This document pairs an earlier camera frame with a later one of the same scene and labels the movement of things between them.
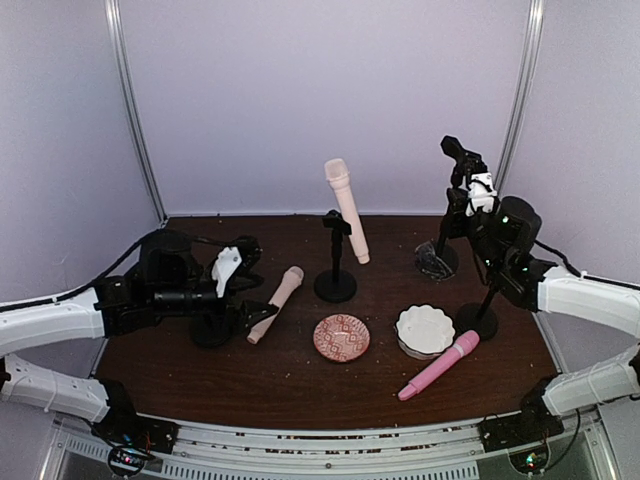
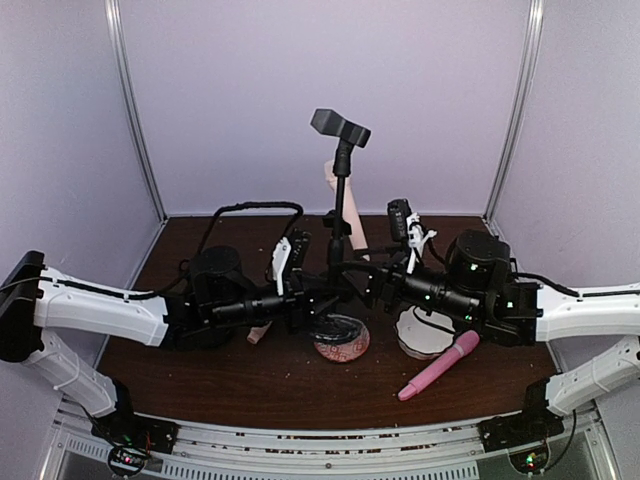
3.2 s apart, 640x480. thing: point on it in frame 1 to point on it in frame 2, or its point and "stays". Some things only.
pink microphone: (463, 345) stays
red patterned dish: (342, 338) stays
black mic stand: (458, 154) to (336, 224)
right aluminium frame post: (526, 72) stays
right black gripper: (465, 167) to (388, 288)
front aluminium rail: (442, 452) stays
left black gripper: (232, 298) to (295, 304)
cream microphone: (337, 173) stays
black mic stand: (212, 330) stays
